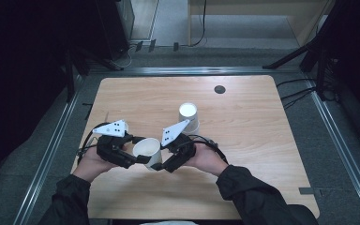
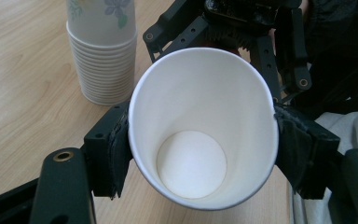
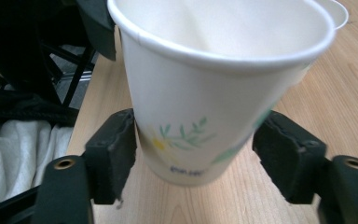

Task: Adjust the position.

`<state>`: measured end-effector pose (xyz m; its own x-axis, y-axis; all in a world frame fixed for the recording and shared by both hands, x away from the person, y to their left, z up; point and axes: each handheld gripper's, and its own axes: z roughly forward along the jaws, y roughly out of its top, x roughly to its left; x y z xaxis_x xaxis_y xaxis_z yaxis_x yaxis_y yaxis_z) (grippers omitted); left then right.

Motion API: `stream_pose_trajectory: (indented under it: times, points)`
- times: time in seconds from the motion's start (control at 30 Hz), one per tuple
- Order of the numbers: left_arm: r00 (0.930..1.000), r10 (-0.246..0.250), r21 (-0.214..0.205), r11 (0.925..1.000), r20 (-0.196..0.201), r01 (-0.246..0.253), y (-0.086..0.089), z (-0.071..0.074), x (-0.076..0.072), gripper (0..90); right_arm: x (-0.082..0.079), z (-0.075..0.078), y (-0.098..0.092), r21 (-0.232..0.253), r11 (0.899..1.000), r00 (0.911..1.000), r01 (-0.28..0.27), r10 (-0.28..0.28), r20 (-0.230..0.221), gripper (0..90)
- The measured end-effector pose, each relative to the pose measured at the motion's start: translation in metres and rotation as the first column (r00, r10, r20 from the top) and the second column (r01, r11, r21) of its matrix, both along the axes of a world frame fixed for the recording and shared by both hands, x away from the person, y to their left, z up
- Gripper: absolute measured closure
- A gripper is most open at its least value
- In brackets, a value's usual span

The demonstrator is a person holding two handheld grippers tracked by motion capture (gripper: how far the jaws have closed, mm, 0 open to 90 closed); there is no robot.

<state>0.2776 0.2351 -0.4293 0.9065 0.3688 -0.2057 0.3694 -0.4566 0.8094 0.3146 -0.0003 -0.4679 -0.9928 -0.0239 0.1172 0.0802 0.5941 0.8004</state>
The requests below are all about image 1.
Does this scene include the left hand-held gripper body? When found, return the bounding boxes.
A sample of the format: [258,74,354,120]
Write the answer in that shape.
[92,119,137,170]

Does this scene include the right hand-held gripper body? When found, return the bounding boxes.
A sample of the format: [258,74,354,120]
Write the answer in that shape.
[161,118,197,173]

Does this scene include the person's left hand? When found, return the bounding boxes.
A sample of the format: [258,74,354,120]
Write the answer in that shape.
[72,144,120,184]

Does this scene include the person's right hand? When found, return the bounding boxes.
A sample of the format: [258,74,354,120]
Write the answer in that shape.
[190,142,229,177]

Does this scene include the black tape mark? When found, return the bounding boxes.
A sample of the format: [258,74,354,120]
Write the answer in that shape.
[82,102,94,121]

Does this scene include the black computer tower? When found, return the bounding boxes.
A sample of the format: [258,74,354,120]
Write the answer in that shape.
[95,0,135,60]

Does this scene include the light wooden cabinet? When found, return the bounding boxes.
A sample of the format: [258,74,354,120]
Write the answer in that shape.
[187,0,336,47]

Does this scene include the black tripod stand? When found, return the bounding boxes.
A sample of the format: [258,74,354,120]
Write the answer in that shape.
[262,0,360,101]

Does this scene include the left hand-held gripper cable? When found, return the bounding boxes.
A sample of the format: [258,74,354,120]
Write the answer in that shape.
[77,122,107,165]

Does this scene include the hand-held gripper cable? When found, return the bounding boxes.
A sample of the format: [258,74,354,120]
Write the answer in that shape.
[77,122,107,165]
[187,134,229,165]

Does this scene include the right hand-held gripper cable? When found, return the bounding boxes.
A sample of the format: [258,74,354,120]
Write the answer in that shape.
[187,134,229,165]

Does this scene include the metal floor rail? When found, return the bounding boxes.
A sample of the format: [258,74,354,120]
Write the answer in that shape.
[87,66,301,77]
[12,74,83,225]
[304,74,360,225]

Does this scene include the white floor cable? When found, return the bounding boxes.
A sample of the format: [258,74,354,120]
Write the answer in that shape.
[115,45,133,68]

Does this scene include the black floor cables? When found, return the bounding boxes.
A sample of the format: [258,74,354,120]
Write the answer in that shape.
[276,78,318,111]

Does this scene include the black hanging cable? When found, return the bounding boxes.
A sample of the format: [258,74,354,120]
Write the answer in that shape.
[190,0,208,48]

